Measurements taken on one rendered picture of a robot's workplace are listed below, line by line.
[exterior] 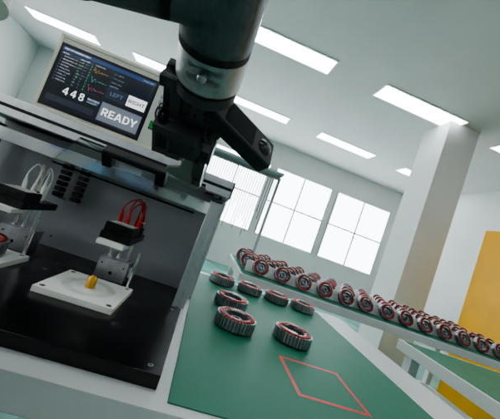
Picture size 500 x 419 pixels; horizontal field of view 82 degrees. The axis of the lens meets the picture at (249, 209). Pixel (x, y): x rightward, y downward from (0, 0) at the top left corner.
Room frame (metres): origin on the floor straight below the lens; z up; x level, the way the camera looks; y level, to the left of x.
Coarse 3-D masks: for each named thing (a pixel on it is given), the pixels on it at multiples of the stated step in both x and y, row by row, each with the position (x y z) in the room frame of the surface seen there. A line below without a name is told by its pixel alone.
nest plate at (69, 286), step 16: (64, 272) 0.66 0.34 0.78; (32, 288) 0.55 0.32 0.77; (48, 288) 0.55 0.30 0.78; (64, 288) 0.58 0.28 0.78; (80, 288) 0.61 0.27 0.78; (96, 288) 0.63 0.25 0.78; (112, 288) 0.67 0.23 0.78; (128, 288) 0.71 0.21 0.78; (80, 304) 0.56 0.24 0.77; (96, 304) 0.56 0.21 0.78; (112, 304) 0.59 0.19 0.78
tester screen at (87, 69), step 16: (64, 48) 0.72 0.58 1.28; (64, 64) 0.72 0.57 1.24; (80, 64) 0.73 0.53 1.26; (96, 64) 0.73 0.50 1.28; (64, 80) 0.72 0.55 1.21; (80, 80) 0.73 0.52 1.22; (96, 80) 0.73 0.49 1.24; (112, 80) 0.74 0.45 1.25; (128, 80) 0.74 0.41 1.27; (144, 80) 0.75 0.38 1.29; (64, 96) 0.73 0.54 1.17; (96, 96) 0.73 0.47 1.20; (144, 96) 0.75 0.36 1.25; (80, 112) 0.73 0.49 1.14; (96, 112) 0.74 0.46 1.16; (144, 112) 0.75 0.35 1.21
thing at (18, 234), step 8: (0, 224) 0.72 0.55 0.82; (8, 224) 0.72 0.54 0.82; (16, 224) 0.74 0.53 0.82; (0, 232) 0.72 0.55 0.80; (8, 232) 0.72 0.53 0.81; (16, 232) 0.72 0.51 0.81; (24, 232) 0.72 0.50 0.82; (40, 232) 0.76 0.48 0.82; (16, 240) 0.72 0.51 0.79; (24, 240) 0.72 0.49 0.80; (32, 240) 0.74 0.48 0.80; (16, 248) 0.72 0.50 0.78; (32, 248) 0.75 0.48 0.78
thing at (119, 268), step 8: (104, 256) 0.75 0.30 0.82; (112, 256) 0.77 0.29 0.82; (104, 264) 0.75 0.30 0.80; (112, 264) 0.75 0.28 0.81; (120, 264) 0.75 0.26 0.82; (128, 264) 0.75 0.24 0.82; (96, 272) 0.75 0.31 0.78; (104, 272) 0.75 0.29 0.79; (112, 272) 0.75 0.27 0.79; (120, 272) 0.75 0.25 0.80; (112, 280) 0.75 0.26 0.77; (120, 280) 0.75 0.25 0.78
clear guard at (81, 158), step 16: (80, 144) 0.51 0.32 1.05; (96, 144) 0.52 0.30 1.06; (64, 160) 0.47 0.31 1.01; (80, 160) 0.48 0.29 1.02; (96, 160) 0.50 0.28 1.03; (96, 176) 0.47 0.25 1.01; (112, 176) 0.49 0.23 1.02; (128, 176) 0.50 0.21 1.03; (144, 176) 0.51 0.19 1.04; (144, 192) 0.49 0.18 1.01; (160, 192) 0.50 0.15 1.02; (176, 192) 0.51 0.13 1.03; (192, 192) 0.52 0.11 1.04; (192, 208) 0.50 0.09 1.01
